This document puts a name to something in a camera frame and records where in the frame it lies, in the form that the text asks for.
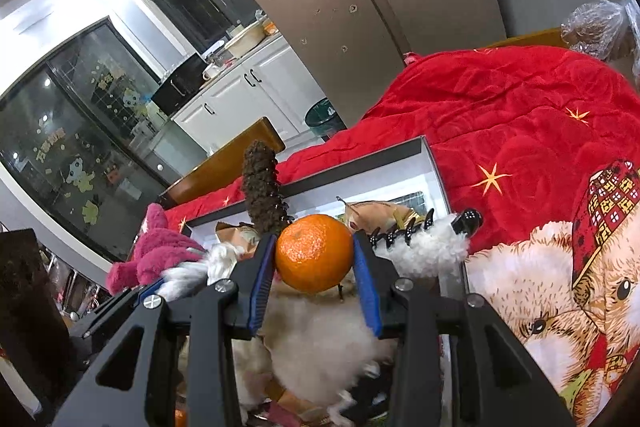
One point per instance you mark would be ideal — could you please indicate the dark cardboard box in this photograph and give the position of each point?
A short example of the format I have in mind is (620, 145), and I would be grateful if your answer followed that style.
(400, 177)

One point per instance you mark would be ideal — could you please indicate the white kitchen cabinet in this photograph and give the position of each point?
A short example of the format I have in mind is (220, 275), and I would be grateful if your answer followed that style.
(250, 97)

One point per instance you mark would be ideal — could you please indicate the wooden chair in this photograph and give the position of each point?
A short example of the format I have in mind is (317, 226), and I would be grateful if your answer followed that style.
(530, 39)
(225, 162)

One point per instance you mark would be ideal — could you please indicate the glass sliding door with stickers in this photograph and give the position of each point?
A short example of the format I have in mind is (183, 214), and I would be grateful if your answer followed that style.
(75, 157)

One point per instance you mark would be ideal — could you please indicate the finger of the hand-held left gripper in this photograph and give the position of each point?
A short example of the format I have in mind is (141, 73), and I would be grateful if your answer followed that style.
(150, 288)

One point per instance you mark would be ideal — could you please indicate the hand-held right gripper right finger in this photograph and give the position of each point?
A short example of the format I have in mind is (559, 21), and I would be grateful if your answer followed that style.
(367, 292)

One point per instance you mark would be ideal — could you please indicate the black microwave oven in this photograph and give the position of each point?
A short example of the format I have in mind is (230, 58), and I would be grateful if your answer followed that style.
(180, 82)

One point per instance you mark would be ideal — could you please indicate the black trash bin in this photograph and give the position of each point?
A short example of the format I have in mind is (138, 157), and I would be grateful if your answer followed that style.
(325, 119)

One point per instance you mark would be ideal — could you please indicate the red printed blanket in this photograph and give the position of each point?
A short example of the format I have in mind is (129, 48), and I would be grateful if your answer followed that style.
(500, 107)

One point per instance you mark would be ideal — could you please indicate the brown fluffy hair clip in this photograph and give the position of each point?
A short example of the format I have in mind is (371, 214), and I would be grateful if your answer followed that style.
(260, 187)

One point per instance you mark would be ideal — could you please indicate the orange tangerine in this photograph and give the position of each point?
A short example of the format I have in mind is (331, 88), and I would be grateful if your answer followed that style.
(315, 252)
(181, 421)

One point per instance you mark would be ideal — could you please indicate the pink plush toy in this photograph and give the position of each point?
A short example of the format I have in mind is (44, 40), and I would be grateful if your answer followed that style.
(155, 247)

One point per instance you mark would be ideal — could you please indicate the tan snack packet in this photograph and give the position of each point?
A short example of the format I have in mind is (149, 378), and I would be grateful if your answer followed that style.
(380, 219)
(235, 239)

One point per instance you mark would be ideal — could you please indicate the beige plastic basin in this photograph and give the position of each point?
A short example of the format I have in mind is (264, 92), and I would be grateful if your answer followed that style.
(245, 39)

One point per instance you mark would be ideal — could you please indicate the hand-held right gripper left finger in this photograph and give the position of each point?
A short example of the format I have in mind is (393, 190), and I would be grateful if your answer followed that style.
(262, 287)

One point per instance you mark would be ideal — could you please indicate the clear bag with brown contents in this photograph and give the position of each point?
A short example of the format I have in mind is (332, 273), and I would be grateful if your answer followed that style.
(595, 29)

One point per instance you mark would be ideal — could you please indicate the white mug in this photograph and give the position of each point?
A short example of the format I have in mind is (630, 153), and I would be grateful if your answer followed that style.
(210, 71)

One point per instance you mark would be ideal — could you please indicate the white fluffy hair claw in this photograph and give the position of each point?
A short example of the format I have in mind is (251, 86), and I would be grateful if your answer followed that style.
(430, 247)

